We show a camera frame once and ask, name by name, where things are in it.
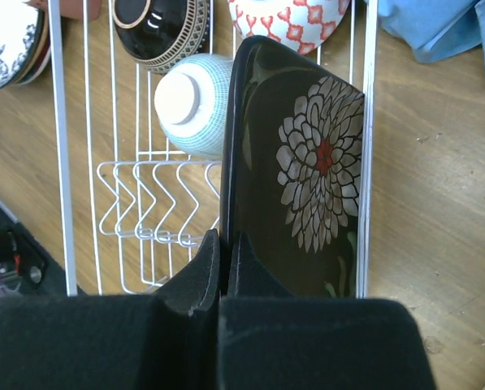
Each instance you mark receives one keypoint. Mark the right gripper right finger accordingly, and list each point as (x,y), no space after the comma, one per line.
(269,339)

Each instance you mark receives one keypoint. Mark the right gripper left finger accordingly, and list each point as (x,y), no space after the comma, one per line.
(162,340)

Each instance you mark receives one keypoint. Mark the black square plate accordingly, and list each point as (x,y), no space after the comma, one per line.
(291,172)

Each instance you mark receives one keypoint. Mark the blue white floral plate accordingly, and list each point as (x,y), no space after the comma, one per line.
(20,29)

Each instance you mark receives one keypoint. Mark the beige plate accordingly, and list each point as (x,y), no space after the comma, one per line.
(44,35)

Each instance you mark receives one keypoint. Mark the red teal plate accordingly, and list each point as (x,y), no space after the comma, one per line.
(43,67)

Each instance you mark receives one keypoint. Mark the pink mug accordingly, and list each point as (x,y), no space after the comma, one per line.
(71,9)

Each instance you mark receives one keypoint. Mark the light green ribbed bowl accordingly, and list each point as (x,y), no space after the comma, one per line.
(191,104)

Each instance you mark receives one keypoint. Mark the dark brown bowl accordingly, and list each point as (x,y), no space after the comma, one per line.
(157,34)

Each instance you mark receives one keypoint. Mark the red white patterned bowl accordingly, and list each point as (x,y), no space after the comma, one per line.
(301,25)

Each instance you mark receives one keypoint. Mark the light blue cloth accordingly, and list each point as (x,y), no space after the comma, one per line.
(435,30)

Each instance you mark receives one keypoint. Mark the white wire dish rack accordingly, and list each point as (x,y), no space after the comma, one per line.
(151,204)

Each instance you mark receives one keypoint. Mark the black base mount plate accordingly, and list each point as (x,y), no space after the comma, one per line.
(26,267)

